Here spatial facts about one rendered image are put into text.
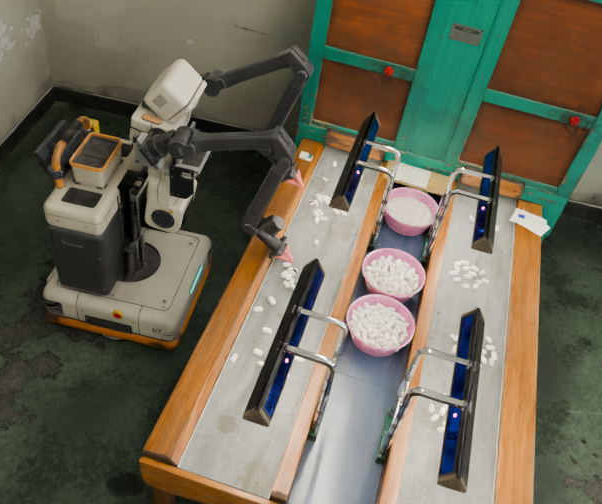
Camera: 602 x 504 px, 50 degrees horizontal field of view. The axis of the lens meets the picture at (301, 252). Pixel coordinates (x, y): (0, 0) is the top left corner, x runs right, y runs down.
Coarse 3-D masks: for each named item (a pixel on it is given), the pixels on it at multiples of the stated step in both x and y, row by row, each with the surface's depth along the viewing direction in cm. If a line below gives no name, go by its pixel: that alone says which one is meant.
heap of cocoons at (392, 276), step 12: (372, 264) 271; (384, 264) 272; (396, 264) 272; (408, 264) 273; (372, 276) 268; (384, 276) 269; (396, 276) 269; (408, 276) 268; (384, 288) 262; (396, 288) 263; (408, 288) 264
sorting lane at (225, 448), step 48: (288, 240) 274; (336, 240) 278; (288, 288) 256; (336, 288) 259; (240, 336) 236; (240, 384) 222; (288, 384) 225; (240, 432) 210; (288, 432) 212; (240, 480) 199
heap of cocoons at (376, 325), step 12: (360, 312) 252; (372, 312) 252; (384, 312) 254; (360, 324) 247; (372, 324) 248; (384, 324) 250; (396, 324) 251; (408, 324) 251; (360, 336) 245; (372, 336) 244; (384, 336) 245; (396, 336) 247; (384, 348) 241
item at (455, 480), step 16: (464, 320) 213; (480, 320) 210; (464, 336) 207; (480, 336) 207; (464, 352) 201; (480, 352) 204; (464, 368) 196; (464, 384) 191; (448, 416) 187; (464, 416) 182; (448, 432) 183; (464, 432) 178; (448, 448) 178; (464, 448) 175; (448, 464) 174; (464, 464) 173; (448, 480) 171; (464, 480) 172
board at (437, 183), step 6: (390, 162) 316; (390, 168) 313; (384, 174) 309; (432, 174) 314; (438, 174) 315; (396, 180) 307; (432, 180) 311; (438, 180) 311; (444, 180) 312; (414, 186) 306; (432, 186) 307; (438, 186) 308; (444, 186) 309; (432, 192) 305; (438, 192) 305
